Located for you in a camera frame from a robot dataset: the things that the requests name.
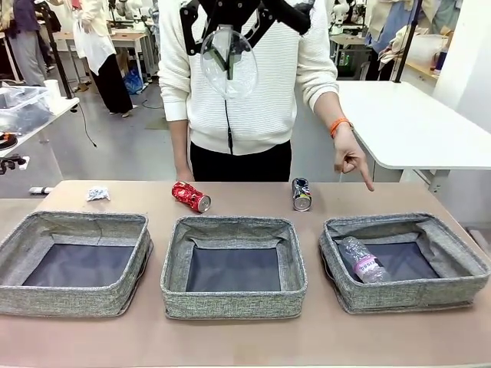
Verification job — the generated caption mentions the person's left forearm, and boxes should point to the person's left forearm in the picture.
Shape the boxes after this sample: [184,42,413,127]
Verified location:
[313,95,352,133]

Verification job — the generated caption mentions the pile of hanging clothes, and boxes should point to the pile of hanging clothes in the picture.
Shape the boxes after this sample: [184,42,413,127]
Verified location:
[364,0,414,64]

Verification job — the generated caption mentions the grey fabric basket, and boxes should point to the grey fabric basket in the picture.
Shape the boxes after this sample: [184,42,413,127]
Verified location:
[318,212,491,315]
[0,210,153,318]
[160,215,308,320]

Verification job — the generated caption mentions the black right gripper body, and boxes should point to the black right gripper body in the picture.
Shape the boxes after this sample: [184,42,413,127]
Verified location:
[193,0,287,30]

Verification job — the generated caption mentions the white work table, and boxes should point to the white work table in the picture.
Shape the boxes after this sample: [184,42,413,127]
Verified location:
[337,79,491,192]

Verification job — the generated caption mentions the black cord on sweater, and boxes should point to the black cord on sweater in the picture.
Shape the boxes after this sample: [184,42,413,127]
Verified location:
[223,95,236,156]

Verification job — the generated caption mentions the wooden top background table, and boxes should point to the wooden top background table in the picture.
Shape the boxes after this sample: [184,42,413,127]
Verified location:
[53,32,157,91]

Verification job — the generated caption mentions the black stand pole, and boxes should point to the black stand pole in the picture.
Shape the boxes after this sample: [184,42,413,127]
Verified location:
[393,0,423,84]

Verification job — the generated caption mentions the blue plastic bag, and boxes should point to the blue plastic bag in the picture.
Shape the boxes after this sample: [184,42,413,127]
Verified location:
[123,68,146,96]

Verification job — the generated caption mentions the person's left hand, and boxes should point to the person's left hand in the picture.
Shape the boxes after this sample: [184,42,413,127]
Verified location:
[332,128,375,192]

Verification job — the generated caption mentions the crushed blue soda can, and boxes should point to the crushed blue soda can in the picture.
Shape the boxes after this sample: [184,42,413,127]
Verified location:
[292,177,311,212]

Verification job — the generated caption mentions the black tripod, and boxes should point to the black tripod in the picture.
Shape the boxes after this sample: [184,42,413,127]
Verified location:
[40,0,74,100]

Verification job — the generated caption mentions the background workbench with machine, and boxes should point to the background workbench with machine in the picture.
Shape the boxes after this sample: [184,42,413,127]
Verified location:
[328,22,371,81]

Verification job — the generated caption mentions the white knit sweater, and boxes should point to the white knit sweater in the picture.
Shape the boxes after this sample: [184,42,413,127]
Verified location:
[157,0,341,156]

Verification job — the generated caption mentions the thin black hanging cable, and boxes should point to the thin black hanging cable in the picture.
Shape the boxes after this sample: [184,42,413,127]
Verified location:
[71,102,97,149]

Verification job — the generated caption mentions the white side table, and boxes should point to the white side table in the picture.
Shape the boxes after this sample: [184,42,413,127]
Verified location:
[0,97,81,181]

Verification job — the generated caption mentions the bystander in cream jacket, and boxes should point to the bystander in cream jacket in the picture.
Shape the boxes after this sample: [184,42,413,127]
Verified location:
[73,0,134,116]

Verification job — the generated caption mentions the white paper cup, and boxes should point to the white paper cup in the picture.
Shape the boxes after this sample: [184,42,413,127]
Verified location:
[43,79,62,101]

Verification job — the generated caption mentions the person's right forearm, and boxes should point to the person's right forearm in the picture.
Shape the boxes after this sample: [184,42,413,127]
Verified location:
[168,119,193,173]

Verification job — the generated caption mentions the orange strap wristwatch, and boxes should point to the orange strap wristwatch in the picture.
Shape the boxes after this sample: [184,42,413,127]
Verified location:
[329,117,354,139]

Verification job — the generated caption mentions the white power strip with plugs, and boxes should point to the white power strip with plugs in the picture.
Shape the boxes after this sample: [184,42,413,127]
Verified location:
[0,153,31,176]

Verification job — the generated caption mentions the bystander in purple top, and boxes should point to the bystander in purple top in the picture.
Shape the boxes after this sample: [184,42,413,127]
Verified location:
[5,0,49,87]

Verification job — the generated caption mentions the clear plastic storage box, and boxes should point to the clear plastic storage box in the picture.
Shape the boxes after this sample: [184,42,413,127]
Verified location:
[0,86,54,133]

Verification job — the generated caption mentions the clear plastic bottle pink label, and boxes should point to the clear plastic bottle pink label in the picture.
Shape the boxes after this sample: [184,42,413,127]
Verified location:
[337,235,391,284]

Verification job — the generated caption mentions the crushed red soda can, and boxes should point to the crushed red soda can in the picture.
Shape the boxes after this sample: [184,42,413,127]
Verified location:
[171,180,212,214]

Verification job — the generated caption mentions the black trousers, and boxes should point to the black trousers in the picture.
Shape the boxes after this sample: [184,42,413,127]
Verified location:
[189,140,292,182]

